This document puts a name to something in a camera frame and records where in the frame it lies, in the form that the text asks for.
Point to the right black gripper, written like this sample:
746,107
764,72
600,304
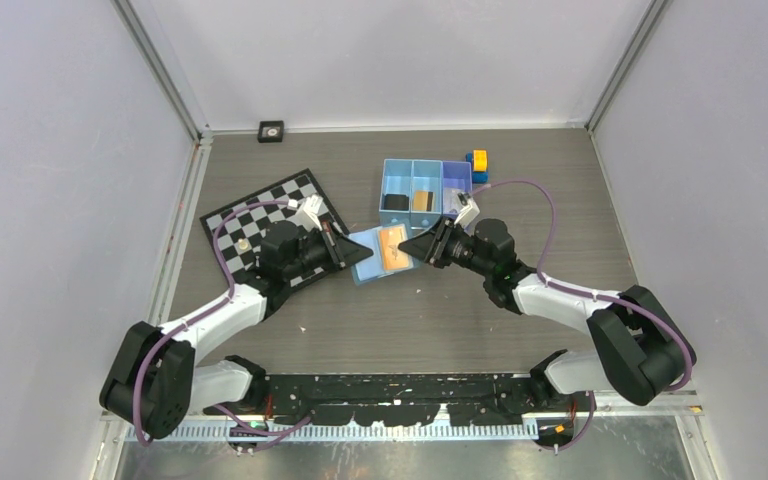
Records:
432,245

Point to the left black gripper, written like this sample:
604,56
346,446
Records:
341,252

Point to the orange credit card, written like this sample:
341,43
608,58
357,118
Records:
392,259

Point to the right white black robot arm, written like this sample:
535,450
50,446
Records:
638,351

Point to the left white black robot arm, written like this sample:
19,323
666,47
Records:
156,378

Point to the orange card in tray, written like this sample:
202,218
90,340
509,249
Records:
423,201

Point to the black item in tray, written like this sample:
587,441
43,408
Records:
395,202

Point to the blue compartment organizer tray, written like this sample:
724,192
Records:
404,176

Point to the blue and orange toy block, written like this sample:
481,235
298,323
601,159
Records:
478,160

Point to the black white chessboard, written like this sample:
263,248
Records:
249,216

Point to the small black square box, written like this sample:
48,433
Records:
271,131

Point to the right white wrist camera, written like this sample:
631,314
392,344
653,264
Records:
467,209

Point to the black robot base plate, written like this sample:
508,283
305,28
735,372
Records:
402,400

